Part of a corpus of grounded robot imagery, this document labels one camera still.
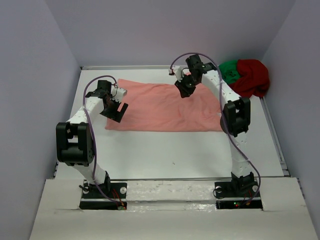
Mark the green t shirt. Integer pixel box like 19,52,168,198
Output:
218,60,241,85

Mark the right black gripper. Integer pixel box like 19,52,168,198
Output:
175,73,201,98

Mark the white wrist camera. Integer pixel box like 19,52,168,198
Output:
111,87,128,103
168,65,186,81

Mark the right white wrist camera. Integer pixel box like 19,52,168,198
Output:
168,65,186,81

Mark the pink t shirt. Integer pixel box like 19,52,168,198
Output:
105,79,222,132

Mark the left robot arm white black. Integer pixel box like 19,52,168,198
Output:
55,75,129,198

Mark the red t shirt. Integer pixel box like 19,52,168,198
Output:
229,59,270,98

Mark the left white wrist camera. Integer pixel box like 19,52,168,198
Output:
111,87,128,103

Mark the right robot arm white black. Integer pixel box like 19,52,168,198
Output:
168,52,261,200

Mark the aluminium left side rail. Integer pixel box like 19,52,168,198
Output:
51,160,59,180

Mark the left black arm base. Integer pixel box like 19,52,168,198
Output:
78,180,128,211

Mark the aluminium front rail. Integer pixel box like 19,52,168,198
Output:
111,176,232,182

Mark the aluminium back rail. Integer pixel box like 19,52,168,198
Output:
80,65,170,71

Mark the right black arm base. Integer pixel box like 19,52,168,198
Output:
212,181,263,210

